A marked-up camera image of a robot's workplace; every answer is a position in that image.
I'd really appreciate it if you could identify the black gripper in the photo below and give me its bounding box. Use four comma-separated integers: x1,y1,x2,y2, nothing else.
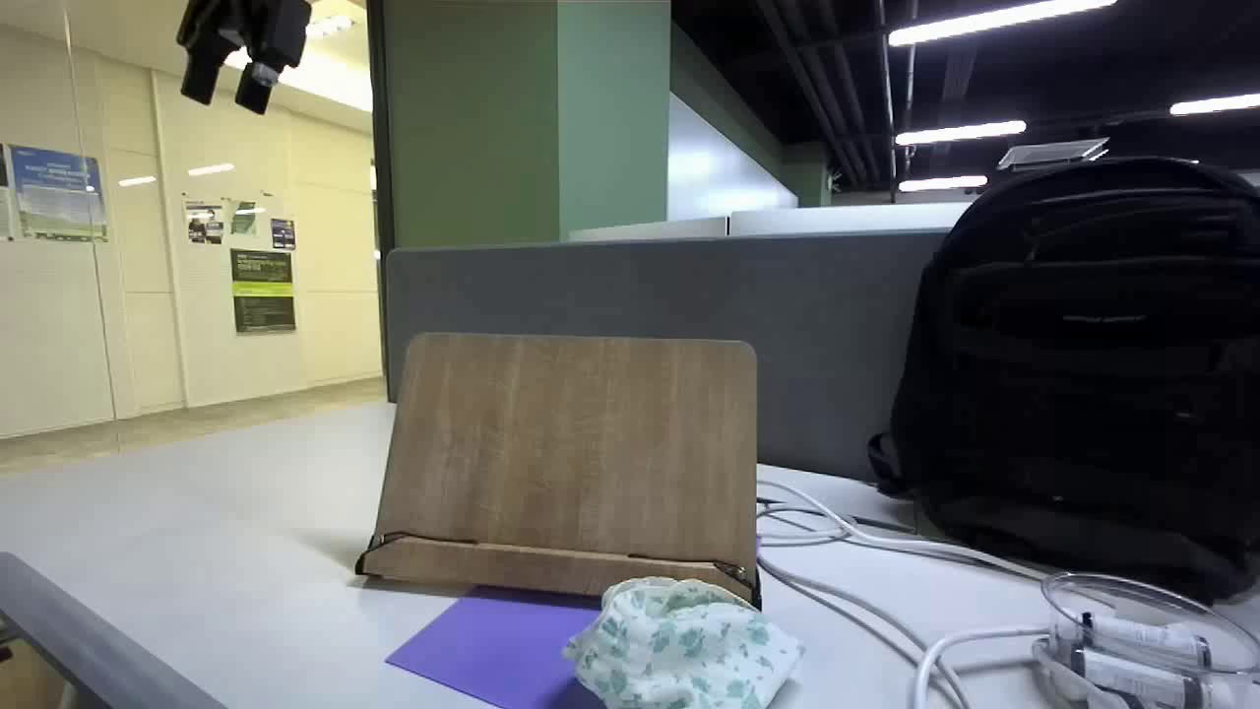
174,0,317,119

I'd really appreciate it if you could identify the green patterned white cloth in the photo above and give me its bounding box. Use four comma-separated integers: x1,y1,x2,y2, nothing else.
564,575,806,709

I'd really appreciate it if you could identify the wooden board book stand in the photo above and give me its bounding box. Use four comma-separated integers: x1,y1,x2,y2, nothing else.
351,332,764,605

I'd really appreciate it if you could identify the purple cloth mat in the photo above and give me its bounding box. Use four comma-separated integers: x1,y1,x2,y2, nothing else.
382,590,612,709

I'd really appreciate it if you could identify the bright ceiling light panel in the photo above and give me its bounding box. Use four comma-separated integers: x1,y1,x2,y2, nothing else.
216,0,380,119

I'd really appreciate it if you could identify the grey partition panel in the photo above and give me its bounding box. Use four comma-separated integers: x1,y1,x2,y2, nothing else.
382,231,953,485

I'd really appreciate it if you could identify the long ceiling light tube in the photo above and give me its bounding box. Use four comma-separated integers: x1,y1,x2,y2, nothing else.
1166,92,1260,123
896,119,1032,148
888,0,1124,51
896,173,994,197

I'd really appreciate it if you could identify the grey ceiling mounted unit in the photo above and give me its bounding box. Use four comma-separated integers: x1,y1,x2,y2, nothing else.
997,135,1113,177

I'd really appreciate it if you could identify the black backpack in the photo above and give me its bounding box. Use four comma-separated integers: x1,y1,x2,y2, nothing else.
865,113,1260,605

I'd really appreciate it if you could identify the white plug adapter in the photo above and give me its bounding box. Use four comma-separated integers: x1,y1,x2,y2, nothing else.
1047,612,1222,671
1028,647,1260,709

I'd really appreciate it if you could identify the small green wall notice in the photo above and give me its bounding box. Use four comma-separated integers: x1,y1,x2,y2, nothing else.
230,197,272,246

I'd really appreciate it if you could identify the small photo wall notice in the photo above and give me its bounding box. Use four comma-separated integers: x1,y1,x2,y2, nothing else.
183,197,230,252

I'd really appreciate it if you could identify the green black wall poster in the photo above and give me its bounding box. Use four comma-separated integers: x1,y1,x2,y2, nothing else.
230,246,301,295
231,292,301,338

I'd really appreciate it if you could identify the blue wall poster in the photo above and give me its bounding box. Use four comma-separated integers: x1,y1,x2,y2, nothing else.
4,140,112,244

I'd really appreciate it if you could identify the white looped cable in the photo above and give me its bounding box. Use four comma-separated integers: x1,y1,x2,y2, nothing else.
1040,567,1260,651

